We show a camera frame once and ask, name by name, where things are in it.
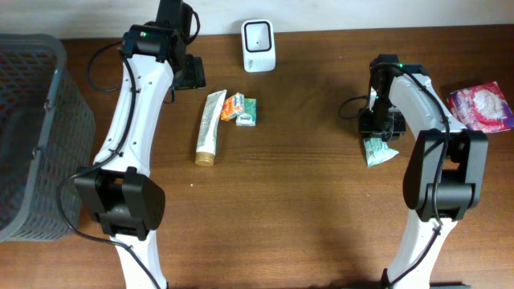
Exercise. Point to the grey plastic mesh basket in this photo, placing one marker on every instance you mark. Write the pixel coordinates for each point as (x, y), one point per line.
(47, 132)

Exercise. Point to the green white tissue pack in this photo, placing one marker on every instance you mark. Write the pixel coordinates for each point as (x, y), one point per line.
(248, 118)

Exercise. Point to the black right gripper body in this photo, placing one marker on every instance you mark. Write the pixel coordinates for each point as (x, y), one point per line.
(381, 121)

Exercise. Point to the red purple tissue pack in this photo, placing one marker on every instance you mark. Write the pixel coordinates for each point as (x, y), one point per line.
(482, 107)

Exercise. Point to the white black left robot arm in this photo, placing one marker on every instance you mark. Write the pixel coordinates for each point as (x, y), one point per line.
(117, 189)

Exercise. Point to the white tube gold cap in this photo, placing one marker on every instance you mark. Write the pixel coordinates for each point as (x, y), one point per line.
(207, 136)

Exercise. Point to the orange tissue pack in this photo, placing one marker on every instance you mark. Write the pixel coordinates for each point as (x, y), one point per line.
(233, 106)

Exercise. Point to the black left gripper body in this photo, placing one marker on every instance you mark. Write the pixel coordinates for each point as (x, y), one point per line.
(192, 73)

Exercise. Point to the teal wet wipes pack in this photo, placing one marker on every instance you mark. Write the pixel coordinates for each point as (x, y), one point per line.
(377, 151)

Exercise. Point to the white barcode scanner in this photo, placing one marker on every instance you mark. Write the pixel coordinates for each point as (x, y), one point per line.
(258, 45)

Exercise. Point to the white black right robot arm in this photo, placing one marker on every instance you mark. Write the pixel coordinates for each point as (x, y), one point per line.
(444, 176)

